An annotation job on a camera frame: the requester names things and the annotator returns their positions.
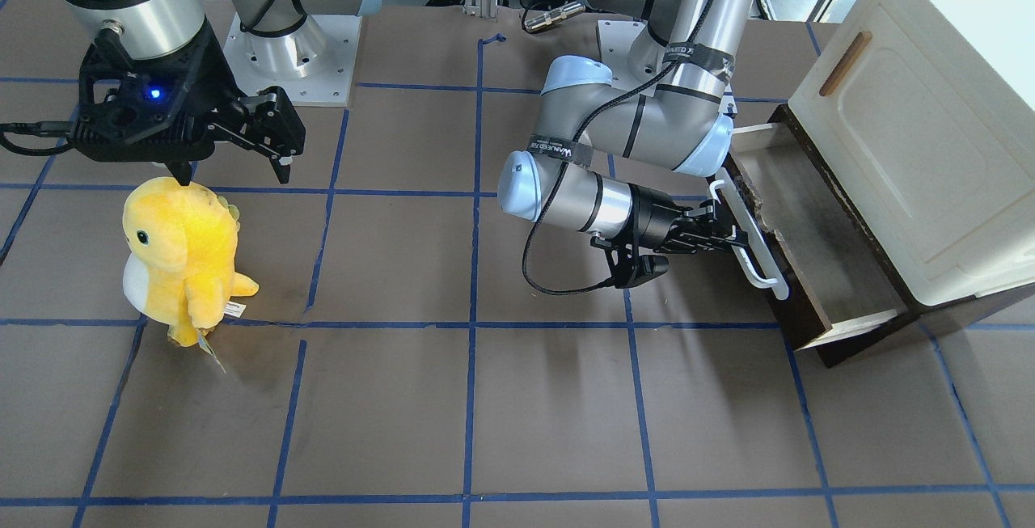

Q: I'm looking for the wooden drawer with white handle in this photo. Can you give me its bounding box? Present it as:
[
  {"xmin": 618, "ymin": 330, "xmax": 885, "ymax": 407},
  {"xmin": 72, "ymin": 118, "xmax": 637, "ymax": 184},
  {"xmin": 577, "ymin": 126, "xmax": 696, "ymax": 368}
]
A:
[{"xmin": 725, "ymin": 124, "xmax": 906, "ymax": 348}]

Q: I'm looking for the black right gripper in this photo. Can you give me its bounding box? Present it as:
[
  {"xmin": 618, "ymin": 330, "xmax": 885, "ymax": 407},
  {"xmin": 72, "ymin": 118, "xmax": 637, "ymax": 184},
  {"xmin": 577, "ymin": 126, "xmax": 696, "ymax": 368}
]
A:
[{"xmin": 68, "ymin": 23, "xmax": 306, "ymax": 186}]

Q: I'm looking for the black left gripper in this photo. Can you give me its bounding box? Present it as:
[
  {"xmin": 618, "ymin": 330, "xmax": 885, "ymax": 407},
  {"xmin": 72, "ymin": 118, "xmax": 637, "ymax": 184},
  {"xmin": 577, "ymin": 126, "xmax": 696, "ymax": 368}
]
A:
[{"xmin": 626, "ymin": 184, "xmax": 748, "ymax": 258}]

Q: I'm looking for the yellow plush dinosaur toy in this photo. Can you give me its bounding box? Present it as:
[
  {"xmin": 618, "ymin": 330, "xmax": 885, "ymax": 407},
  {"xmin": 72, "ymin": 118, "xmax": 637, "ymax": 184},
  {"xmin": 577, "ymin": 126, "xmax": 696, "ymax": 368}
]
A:
[{"xmin": 121, "ymin": 177, "xmax": 259, "ymax": 356}]

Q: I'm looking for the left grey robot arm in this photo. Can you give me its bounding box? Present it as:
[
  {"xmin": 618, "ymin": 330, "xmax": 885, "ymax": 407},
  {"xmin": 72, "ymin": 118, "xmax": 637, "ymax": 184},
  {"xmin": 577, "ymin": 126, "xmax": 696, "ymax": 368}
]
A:
[{"xmin": 498, "ymin": 0, "xmax": 753, "ymax": 239}]

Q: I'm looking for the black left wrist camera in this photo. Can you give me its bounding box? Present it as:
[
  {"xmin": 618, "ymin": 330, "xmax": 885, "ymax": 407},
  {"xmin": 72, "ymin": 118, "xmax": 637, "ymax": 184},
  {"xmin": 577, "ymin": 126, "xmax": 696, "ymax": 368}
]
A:
[{"xmin": 590, "ymin": 237, "xmax": 669, "ymax": 289}]

